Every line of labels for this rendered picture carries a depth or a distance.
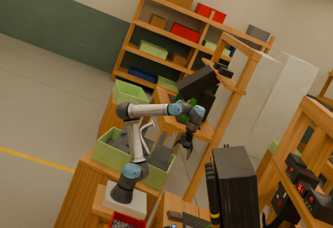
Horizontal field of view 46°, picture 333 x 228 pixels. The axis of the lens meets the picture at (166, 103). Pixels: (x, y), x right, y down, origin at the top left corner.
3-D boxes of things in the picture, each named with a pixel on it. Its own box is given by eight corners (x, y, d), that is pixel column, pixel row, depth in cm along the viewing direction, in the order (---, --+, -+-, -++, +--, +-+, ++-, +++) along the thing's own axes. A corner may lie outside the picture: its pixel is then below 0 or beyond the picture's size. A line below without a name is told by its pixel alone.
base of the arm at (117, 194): (108, 198, 252) (113, 185, 250) (112, 188, 267) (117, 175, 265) (130, 206, 253) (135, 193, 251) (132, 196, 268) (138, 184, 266)
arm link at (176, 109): (108, 103, 254) (179, 100, 236) (116, 102, 265) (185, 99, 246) (109, 121, 255) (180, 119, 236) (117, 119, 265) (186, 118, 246)
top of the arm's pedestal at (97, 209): (89, 213, 245) (91, 208, 244) (96, 188, 275) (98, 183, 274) (138, 229, 249) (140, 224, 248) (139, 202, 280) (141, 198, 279)
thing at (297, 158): (291, 172, 228) (296, 161, 226) (284, 161, 242) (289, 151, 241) (302, 176, 228) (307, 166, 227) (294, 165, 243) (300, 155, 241)
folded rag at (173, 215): (168, 219, 256) (170, 215, 256) (166, 212, 264) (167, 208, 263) (182, 223, 259) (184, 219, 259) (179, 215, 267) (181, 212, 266)
